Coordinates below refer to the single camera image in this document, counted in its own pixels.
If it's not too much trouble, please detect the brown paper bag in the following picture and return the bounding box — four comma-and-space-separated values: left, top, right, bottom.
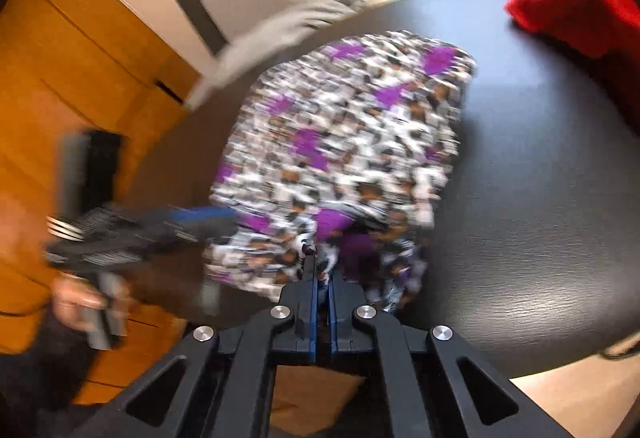
270, 364, 367, 437

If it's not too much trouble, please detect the person's left forearm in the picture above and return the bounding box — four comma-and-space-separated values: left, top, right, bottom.
0, 313, 103, 424

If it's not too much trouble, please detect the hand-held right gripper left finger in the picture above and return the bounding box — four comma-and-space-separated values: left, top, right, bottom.
75, 254, 318, 438

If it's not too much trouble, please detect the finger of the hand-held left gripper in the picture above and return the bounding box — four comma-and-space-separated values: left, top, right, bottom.
167, 204, 242, 246

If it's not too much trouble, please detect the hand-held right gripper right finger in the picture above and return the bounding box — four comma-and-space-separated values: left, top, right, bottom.
327, 274, 576, 438

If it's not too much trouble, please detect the leopard print purple-flowered garment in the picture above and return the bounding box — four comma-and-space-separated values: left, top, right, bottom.
202, 32, 476, 315

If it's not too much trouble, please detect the grey garment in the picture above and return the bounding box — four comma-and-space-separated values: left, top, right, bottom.
182, 0, 373, 111

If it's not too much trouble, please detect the orange wooden cabinet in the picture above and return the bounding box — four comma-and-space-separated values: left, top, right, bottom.
0, 0, 221, 406

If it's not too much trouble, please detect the person's left hand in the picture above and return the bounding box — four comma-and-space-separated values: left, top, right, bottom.
51, 274, 132, 335

